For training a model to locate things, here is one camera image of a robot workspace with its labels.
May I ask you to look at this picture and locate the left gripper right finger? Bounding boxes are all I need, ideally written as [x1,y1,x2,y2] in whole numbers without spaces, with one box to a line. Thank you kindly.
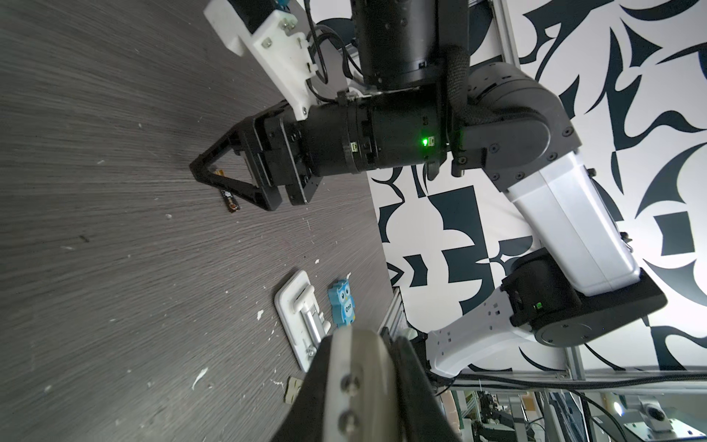
[391,337,460,441]

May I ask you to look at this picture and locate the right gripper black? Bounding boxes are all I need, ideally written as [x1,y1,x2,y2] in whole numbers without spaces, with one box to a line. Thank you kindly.
[190,101,321,211]

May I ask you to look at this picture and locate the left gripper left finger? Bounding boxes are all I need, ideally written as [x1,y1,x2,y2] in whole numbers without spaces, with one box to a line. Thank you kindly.
[271,336,337,441]

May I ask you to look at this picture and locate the AAA battery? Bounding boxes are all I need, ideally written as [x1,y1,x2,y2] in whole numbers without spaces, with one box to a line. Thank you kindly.
[219,190,240,214]

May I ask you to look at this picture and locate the white remote control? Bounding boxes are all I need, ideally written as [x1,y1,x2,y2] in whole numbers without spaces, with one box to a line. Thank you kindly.
[321,326,401,441]

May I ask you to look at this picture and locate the remote battery cover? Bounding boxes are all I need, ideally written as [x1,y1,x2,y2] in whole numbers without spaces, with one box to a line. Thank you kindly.
[284,377,303,404]

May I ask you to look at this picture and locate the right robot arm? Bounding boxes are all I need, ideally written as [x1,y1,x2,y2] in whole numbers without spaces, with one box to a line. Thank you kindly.
[191,1,666,379]

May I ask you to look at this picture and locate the blue owl figurine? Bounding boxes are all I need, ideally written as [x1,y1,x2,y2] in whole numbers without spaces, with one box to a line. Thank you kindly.
[328,279,355,327]

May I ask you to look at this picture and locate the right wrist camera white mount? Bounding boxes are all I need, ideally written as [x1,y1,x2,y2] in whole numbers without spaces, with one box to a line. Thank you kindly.
[204,0,319,121]

